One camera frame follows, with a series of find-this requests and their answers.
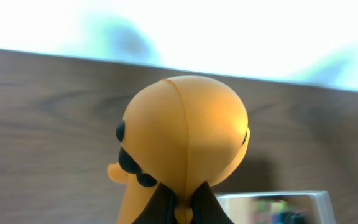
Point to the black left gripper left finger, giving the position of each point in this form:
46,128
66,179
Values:
160,208

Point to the multicoloured puzzle cube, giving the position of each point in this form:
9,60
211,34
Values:
268,211

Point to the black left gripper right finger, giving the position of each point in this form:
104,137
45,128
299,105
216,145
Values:
206,208

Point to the orange toy dinosaur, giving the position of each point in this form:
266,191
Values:
179,132

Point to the white cardboard box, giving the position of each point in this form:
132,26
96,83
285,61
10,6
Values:
313,207

